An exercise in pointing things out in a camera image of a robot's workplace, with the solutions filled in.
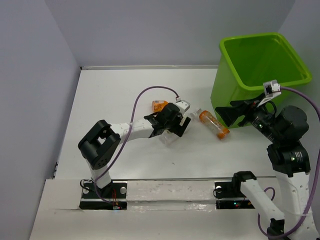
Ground long orange drink bottle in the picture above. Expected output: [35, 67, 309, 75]
[198, 110, 230, 140]

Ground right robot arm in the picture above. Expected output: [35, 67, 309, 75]
[215, 98, 320, 240]

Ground short orange juice bottle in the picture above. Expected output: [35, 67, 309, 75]
[151, 100, 168, 113]

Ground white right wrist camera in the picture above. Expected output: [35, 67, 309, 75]
[258, 80, 282, 107]

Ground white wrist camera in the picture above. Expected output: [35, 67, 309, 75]
[258, 80, 282, 107]
[174, 100, 191, 114]

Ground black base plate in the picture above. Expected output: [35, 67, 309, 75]
[212, 181, 255, 210]
[79, 179, 128, 211]

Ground clear bottle apple label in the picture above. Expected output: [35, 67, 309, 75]
[159, 108, 202, 146]

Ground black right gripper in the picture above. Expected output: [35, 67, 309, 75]
[215, 91, 283, 142]

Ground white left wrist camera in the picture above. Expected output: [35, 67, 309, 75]
[174, 100, 191, 114]

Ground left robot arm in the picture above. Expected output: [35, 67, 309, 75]
[78, 100, 191, 198]

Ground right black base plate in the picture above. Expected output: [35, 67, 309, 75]
[212, 181, 255, 210]

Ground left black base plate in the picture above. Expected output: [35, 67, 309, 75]
[79, 179, 128, 211]

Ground green plastic bin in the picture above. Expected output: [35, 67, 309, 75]
[210, 31, 313, 129]

